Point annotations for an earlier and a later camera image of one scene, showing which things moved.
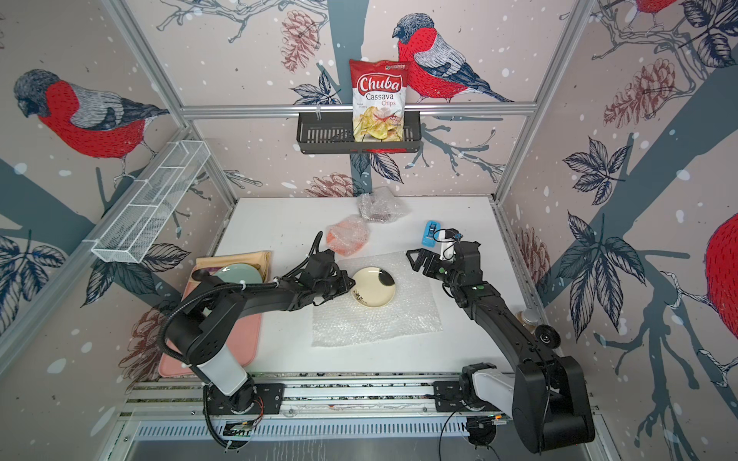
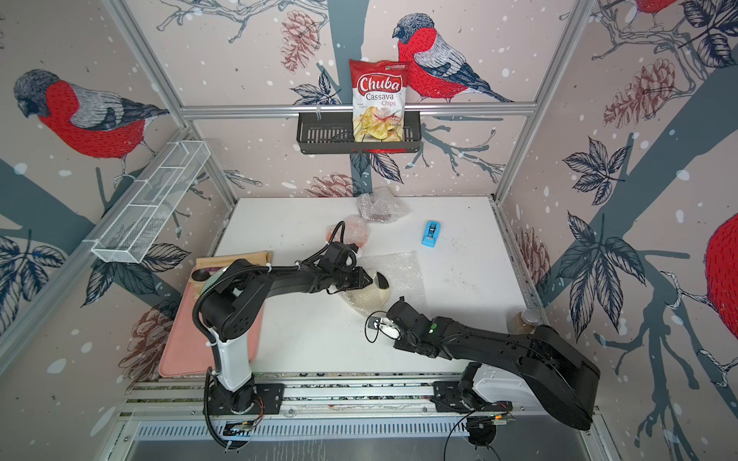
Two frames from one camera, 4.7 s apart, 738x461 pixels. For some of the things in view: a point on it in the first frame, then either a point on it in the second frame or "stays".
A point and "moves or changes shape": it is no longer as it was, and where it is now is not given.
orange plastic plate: (347, 236) stays
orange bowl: (348, 235) stays
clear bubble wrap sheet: (381, 206) stays
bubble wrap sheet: (411, 311) moves or changes shape
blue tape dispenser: (428, 240) stays
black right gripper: (432, 258) to (400, 345)
